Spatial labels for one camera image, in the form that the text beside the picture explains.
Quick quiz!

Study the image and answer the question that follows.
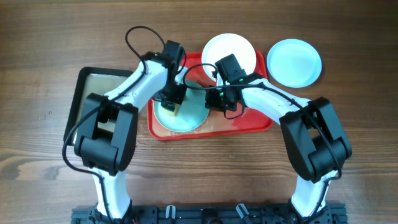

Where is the green yellow sponge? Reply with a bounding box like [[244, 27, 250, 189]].
[[160, 101, 180, 116]]

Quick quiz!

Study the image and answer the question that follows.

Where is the light blue plate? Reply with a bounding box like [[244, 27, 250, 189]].
[[152, 88, 210, 133], [266, 39, 322, 88]]

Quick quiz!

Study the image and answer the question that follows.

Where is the white plate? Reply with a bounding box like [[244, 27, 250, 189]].
[[201, 33, 257, 74]]

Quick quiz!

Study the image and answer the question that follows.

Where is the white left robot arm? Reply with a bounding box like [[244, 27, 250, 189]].
[[64, 40, 187, 223]]

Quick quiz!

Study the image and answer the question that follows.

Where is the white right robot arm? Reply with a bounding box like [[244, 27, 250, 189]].
[[206, 54, 352, 223]]

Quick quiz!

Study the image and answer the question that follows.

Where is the red serving tray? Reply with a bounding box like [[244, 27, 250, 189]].
[[146, 50, 273, 141]]

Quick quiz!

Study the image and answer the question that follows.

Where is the black water tray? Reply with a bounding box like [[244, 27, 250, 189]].
[[63, 67, 132, 140]]

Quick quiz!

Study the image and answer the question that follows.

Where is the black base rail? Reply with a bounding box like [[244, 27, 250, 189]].
[[70, 203, 348, 224]]

